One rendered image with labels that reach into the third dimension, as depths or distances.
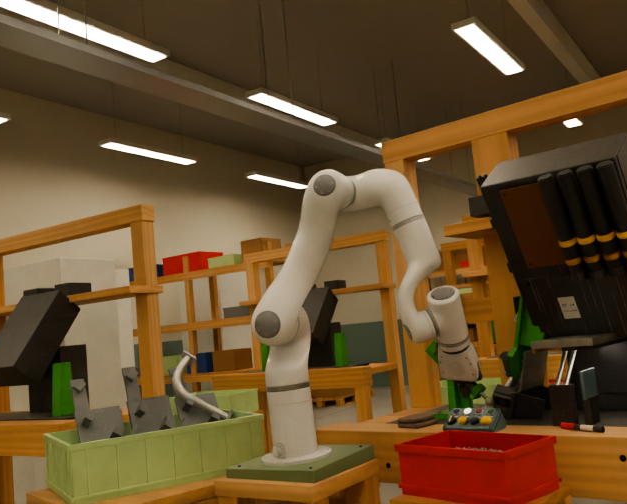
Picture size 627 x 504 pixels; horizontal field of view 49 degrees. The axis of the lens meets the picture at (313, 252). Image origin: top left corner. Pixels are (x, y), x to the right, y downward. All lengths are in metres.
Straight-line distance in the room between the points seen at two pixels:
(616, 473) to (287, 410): 0.81
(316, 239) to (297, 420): 0.48
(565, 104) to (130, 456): 1.79
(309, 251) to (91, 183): 8.54
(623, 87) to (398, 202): 0.97
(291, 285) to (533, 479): 0.75
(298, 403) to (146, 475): 0.57
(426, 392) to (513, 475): 1.16
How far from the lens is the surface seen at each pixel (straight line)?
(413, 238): 1.79
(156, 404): 2.50
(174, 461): 2.24
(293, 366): 1.87
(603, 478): 1.87
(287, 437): 1.88
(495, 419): 1.98
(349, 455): 1.89
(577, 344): 1.89
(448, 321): 1.78
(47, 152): 9.93
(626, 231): 1.84
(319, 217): 1.82
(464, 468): 1.66
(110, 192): 10.47
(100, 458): 2.17
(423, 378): 2.74
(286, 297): 1.83
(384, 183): 1.82
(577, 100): 2.52
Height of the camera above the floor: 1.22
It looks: 6 degrees up
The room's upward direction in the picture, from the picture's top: 6 degrees counter-clockwise
